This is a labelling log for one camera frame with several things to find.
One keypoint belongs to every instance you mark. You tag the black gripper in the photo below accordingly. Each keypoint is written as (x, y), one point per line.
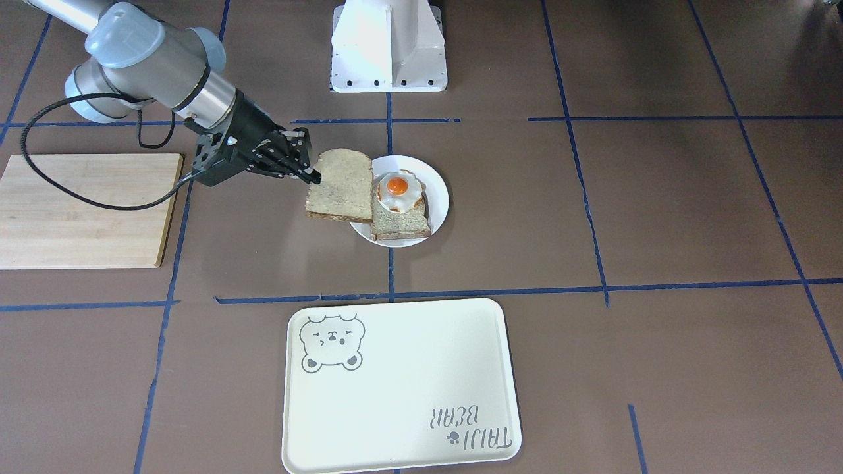
(253, 126)

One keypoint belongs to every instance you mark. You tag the cream bear serving tray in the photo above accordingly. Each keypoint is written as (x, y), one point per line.
(377, 387)

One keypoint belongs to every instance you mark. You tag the fried egg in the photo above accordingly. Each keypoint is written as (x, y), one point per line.
(398, 192)

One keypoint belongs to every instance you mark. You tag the white pedestal column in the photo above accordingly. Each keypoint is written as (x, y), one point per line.
(388, 47)

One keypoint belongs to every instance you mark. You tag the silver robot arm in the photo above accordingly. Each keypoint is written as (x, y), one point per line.
(137, 59)

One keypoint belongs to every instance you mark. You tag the light wooden cutting board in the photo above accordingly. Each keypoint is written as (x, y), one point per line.
(77, 214)

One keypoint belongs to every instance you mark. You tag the brown bread slice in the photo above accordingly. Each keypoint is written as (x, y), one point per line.
(344, 191)

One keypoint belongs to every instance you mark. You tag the white round plate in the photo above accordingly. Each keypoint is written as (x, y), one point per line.
(436, 191)

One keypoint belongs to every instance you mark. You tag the bread slice on plate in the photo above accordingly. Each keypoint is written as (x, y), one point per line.
(387, 225)

